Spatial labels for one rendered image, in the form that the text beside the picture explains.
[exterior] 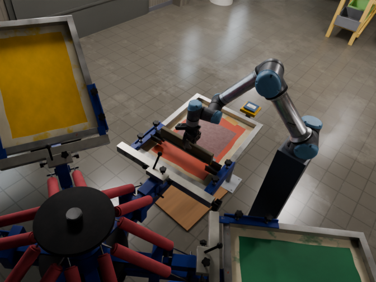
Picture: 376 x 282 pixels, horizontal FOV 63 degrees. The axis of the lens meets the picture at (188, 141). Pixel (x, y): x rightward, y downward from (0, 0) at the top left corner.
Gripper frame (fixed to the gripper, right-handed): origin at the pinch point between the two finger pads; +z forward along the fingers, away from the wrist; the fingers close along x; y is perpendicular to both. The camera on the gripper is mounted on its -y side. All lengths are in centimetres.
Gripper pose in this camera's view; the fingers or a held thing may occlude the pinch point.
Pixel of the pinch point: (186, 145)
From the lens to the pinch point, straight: 193.0
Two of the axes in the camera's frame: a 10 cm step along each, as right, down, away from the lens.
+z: -1.0, 7.1, 7.0
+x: 5.5, -5.5, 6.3
